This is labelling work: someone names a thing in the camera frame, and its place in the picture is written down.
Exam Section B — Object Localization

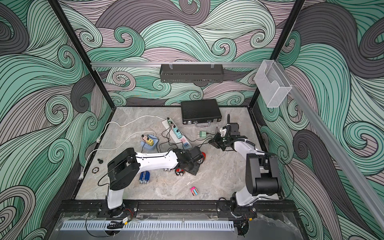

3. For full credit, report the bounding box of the black usb charging cable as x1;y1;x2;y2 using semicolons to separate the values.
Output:
191;127;221;151

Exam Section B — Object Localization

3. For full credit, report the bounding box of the green charger adapter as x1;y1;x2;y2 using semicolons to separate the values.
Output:
199;131;207;139

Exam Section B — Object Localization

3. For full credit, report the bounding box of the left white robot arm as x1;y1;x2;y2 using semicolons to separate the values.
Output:
107;147;205;210

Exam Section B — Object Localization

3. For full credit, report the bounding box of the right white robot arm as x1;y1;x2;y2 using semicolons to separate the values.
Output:
209;123;282;207

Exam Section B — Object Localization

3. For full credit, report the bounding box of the blue shaver front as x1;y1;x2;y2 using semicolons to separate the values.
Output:
139;171;150;184

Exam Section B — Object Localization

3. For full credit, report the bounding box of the white power strip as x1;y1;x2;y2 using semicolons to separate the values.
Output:
162;118;193;150

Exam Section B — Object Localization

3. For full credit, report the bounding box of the pink striped small box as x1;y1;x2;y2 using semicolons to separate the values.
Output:
190;187;199;196

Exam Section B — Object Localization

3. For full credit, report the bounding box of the black briefcase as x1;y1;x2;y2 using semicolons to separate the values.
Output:
181;99;222;125

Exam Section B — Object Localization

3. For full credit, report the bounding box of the light blue socket cube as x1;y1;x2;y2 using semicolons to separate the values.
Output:
141;135;159;151

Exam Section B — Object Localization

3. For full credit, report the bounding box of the yellow charger adapter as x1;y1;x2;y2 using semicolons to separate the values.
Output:
145;138;154;146

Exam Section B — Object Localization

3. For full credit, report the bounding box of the black wall shelf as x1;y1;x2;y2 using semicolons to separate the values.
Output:
160;64;224;84

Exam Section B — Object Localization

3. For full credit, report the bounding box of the clear acrylic wall box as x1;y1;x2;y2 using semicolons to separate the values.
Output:
254;60;292;108

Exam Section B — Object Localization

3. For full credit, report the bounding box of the aluminium wall rail back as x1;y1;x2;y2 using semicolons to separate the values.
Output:
90;61;262;69

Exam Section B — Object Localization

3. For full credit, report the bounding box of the aluminium wall rail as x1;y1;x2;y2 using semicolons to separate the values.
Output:
90;61;262;69
275;64;384;232

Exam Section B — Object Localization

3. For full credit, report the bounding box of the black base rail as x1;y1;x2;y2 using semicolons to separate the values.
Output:
58;200;297;219

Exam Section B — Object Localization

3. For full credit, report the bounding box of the white power cord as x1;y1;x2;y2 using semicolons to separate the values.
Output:
78;114;166;181

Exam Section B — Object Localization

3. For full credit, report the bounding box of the white slotted cable duct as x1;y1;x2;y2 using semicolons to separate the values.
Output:
60;220;235;232

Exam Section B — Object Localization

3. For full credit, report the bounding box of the aluminium wall rail right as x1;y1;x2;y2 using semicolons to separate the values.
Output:
275;64;384;232

